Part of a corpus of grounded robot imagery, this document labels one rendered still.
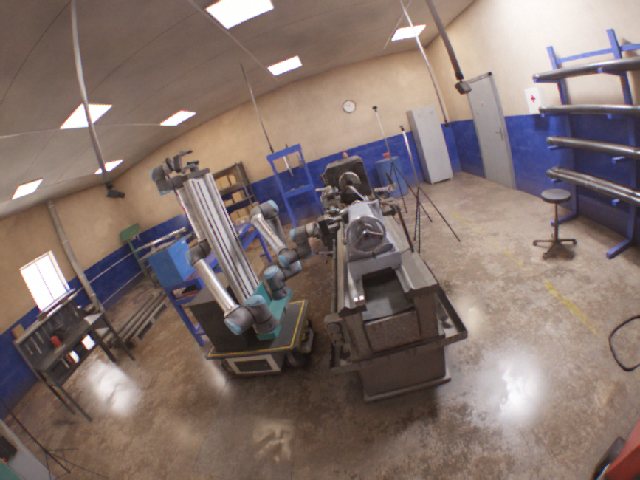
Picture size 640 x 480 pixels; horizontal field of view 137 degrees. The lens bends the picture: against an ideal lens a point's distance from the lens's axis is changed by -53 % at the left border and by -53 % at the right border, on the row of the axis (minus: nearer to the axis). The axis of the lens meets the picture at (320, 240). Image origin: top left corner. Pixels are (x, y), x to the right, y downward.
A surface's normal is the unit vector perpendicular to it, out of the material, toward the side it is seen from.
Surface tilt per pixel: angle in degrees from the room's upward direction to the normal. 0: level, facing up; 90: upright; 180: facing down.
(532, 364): 0
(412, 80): 90
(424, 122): 90
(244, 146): 90
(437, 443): 0
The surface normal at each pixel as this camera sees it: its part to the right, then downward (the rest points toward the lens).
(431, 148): -0.06, 0.36
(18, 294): 0.94, -0.29
